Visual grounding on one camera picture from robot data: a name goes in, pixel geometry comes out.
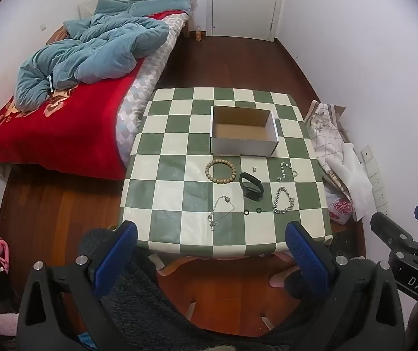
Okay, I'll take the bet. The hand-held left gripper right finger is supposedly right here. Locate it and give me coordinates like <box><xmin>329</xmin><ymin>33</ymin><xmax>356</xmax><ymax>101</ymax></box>
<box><xmin>285</xmin><ymin>220</ymin><xmax>406</xmax><ymax>351</ymax></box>

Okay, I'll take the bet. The cardboard box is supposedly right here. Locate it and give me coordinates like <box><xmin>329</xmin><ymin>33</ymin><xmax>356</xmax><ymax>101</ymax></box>
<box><xmin>209</xmin><ymin>105</ymin><xmax>280</xmax><ymax>157</ymax></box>

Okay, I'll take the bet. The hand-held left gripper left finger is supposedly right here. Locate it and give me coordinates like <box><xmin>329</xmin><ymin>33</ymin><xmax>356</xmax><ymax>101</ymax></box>
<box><xmin>16</xmin><ymin>220</ymin><xmax>139</xmax><ymax>351</ymax></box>

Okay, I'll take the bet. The blue duvet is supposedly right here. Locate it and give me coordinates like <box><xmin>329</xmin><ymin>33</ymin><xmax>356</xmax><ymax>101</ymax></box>
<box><xmin>14</xmin><ymin>0</ymin><xmax>192</xmax><ymax>112</ymax></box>

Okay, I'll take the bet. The chunky silver chain bracelet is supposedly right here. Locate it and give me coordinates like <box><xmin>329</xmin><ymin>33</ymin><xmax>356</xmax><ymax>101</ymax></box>
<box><xmin>273</xmin><ymin>187</ymin><xmax>295</xmax><ymax>214</ymax></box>

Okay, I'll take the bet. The wooden bead bracelet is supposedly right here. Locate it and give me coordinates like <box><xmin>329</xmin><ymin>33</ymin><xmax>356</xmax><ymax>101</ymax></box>
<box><xmin>205</xmin><ymin>159</ymin><xmax>237</xmax><ymax>184</ymax></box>

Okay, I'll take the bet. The floral quilted cloth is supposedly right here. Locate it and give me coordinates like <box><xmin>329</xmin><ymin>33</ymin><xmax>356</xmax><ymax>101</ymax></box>
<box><xmin>303</xmin><ymin>100</ymin><xmax>349</xmax><ymax>191</ymax></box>

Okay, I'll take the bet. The white power strip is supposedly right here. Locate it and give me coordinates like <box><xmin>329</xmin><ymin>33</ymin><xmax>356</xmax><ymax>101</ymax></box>
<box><xmin>362</xmin><ymin>145</ymin><xmax>391</xmax><ymax>217</ymax></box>

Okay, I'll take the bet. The black fitness band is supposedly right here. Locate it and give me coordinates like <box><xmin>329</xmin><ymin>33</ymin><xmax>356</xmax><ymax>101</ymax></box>
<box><xmin>239</xmin><ymin>172</ymin><xmax>264</xmax><ymax>201</ymax></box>

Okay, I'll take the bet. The silver necklace with pendant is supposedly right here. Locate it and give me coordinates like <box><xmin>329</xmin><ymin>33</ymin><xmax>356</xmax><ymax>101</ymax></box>
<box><xmin>208</xmin><ymin>195</ymin><xmax>236</xmax><ymax>231</ymax></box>

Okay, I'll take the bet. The white cloth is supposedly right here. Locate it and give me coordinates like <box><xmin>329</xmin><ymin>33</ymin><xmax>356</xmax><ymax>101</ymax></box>
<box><xmin>325</xmin><ymin>142</ymin><xmax>375</xmax><ymax>222</ymax></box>

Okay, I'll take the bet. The thin silver chain bracelet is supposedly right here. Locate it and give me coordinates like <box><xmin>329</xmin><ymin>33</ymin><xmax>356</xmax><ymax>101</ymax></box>
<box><xmin>277</xmin><ymin>162</ymin><xmax>298</xmax><ymax>183</ymax></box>

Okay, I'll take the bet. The green white checkered tablecloth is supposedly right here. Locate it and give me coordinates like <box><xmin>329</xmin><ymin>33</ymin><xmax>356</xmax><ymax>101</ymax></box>
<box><xmin>117</xmin><ymin>87</ymin><xmax>334</xmax><ymax>258</ymax></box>

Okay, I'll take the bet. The grey checkered bed sheet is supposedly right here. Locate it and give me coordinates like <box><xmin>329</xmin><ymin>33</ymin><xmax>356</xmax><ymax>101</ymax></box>
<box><xmin>116</xmin><ymin>13</ymin><xmax>190</xmax><ymax>169</ymax></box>

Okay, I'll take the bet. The pink slipper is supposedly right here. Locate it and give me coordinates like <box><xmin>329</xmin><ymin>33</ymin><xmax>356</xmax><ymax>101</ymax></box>
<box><xmin>268</xmin><ymin>266</ymin><xmax>302</xmax><ymax>289</ymax></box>

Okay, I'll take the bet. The bed with red blanket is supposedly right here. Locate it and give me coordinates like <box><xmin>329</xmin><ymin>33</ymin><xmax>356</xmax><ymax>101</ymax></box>
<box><xmin>0</xmin><ymin>13</ymin><xmax>189</xmax><ymax>181</ymax></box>

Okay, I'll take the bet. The white door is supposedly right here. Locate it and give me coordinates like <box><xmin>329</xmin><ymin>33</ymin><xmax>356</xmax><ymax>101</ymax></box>
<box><xmin>212</xmin><ymin>0</ymin><xmax>282</xmax><ymax>42</ymax></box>

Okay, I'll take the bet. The plastic bag with red print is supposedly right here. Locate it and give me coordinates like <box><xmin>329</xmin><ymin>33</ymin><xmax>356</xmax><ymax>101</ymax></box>
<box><xmin>327</xmin><ymin>186</ymin><xmax>357</xmax><ymax>226</ymax></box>

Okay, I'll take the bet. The dark fuzzy clothing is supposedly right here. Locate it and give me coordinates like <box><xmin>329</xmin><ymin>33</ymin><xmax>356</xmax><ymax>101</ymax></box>
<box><xmin>76</xmin><ymin>227</ymin><xmax>306</xmax><ymax>351</ymax></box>

